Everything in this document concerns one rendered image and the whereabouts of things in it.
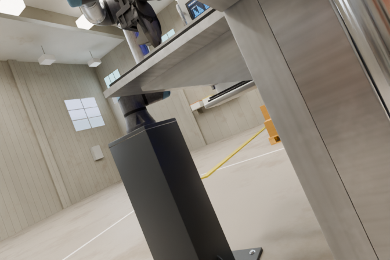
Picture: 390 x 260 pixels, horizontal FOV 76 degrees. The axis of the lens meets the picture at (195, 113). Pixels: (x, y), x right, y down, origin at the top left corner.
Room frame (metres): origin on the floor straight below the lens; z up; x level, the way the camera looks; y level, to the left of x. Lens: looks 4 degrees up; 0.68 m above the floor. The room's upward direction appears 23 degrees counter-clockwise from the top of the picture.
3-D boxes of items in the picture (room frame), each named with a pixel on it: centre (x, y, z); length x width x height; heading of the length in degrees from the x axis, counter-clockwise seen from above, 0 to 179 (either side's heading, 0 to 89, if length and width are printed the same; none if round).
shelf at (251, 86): (1.41, -0.33, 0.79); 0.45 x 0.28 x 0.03; 59
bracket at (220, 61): (0.64, -0.04, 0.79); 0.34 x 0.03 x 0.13; 59
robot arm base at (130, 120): (1.21, 0.27, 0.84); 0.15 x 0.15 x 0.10
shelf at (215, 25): (0.85, -0.18, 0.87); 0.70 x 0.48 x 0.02; 149
